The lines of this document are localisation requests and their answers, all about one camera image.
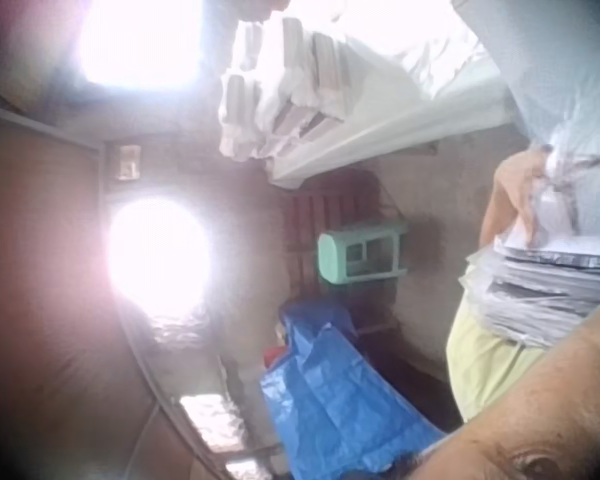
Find red-brown wooden pallet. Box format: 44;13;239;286
278;168;407;342

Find white table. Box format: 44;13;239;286
265;62;512;190

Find wall switch box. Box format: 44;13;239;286
113;143;142;180

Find blue tarp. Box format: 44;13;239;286
258;298;447;480

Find white plastic sheet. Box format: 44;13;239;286
324;0;492;104

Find clear plastic bag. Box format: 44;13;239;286
449;0;600;251

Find green plastic stool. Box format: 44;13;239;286
316;218;411;287

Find stack of grey plastic bags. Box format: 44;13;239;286
458;233;600;351

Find stacks of white packets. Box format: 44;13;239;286
216;14;357;162

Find person's left hand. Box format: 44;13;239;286
478;148;551;249

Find red container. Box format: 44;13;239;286
262;344;287;369

